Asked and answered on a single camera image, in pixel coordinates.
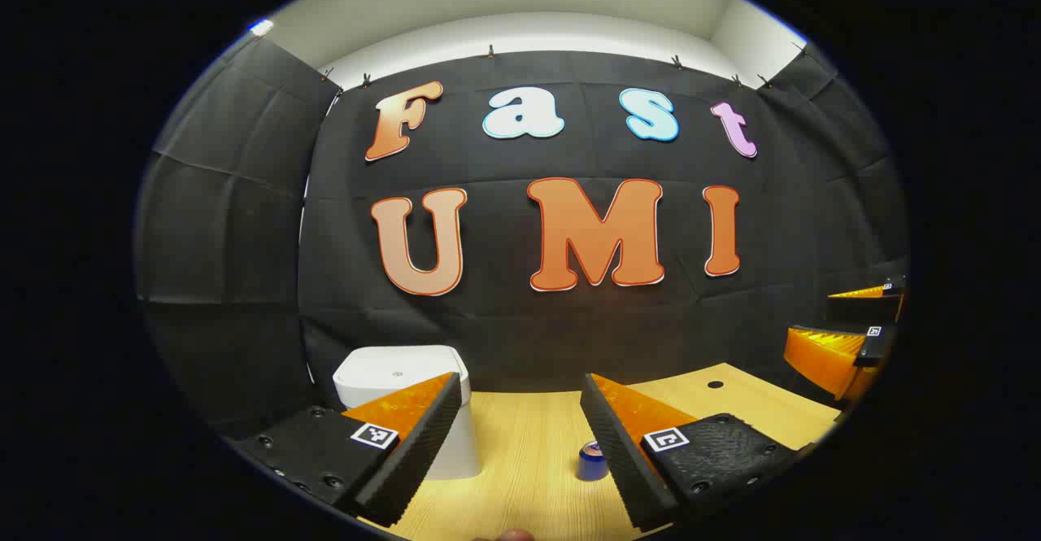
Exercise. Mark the wooden desktop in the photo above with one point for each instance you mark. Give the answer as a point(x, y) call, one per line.
point(529, 460)

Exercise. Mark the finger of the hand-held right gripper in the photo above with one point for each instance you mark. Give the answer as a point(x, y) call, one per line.
point(862, 310)
point(825, 355)

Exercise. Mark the black backdrop cloth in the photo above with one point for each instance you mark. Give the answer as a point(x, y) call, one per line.
point(504, 313)

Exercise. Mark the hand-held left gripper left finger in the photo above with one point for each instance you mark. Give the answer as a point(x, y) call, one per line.
point(423, 443)

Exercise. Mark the white desktop garbage bin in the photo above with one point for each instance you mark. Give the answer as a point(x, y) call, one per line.
point(390, 374)

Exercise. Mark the blue pop can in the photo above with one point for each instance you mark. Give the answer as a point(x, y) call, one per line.
point(590, 466)

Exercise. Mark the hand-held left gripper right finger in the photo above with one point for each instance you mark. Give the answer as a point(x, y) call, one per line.
point(614, 451)

